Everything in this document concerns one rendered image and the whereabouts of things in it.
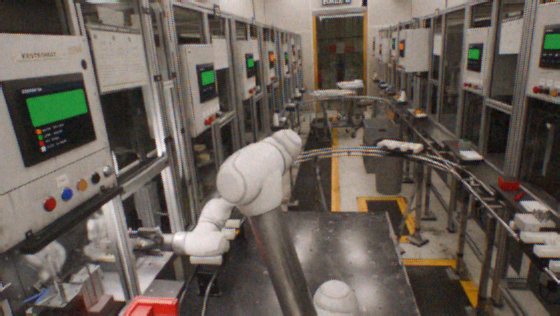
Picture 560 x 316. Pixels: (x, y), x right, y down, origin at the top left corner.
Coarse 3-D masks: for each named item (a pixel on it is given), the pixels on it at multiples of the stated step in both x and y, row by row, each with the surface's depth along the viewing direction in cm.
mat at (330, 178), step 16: (336, 128) 758; (320, 144) 641; (320, 160) 552; (336, 160) 548; (304, 176) 489; (320, 176) 485; (336, 176) 482; (304, 192) 435; (336, 192) 430; (288, 208) 395; (304, 208) 392; (320, 208) 390; (336, 208) 388
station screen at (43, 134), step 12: (48, 84) 85; (60, 84) 89; (72, 84) 93; (24, 96) 78; (36, 96) 81; (84, 96) 97; (60, 120) 88; (72, 120) 92; (84, 120) 97; (36, 132) 81; (48, 132) 85; (60, 132) 88; (72, 132) 92; (84, 132) 97; (36, 144) 81; (48, 144) 84; (60, 144) 88
